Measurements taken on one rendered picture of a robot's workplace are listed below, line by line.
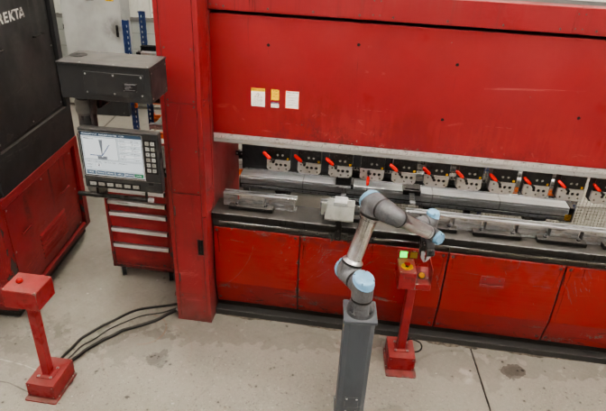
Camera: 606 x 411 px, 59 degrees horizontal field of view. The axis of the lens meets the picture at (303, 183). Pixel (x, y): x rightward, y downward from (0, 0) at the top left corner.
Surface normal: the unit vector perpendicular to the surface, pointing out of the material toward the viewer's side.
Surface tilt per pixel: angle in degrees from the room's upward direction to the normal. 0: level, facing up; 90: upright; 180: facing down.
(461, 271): 90
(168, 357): 0
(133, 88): 90
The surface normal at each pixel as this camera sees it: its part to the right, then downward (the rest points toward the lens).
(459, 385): 0.04, -0.89
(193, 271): -0.14, 0.45
